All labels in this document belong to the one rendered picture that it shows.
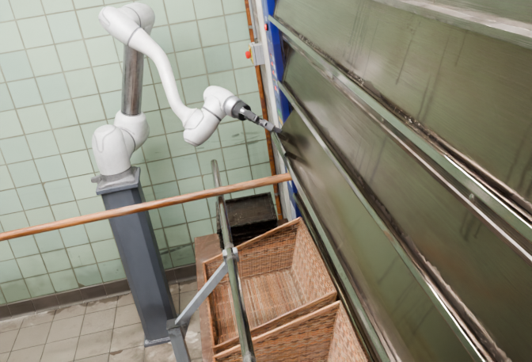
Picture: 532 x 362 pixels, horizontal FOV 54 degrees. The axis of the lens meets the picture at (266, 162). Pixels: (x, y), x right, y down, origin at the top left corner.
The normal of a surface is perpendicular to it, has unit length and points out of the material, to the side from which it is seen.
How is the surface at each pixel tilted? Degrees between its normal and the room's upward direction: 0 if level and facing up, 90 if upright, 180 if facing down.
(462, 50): 70
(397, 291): 50
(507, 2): 90
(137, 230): 90
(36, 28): 90
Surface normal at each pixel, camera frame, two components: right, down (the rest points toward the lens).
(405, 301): -0.84, -0.44
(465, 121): -0.97, -0.13
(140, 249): 0.16, 0.39
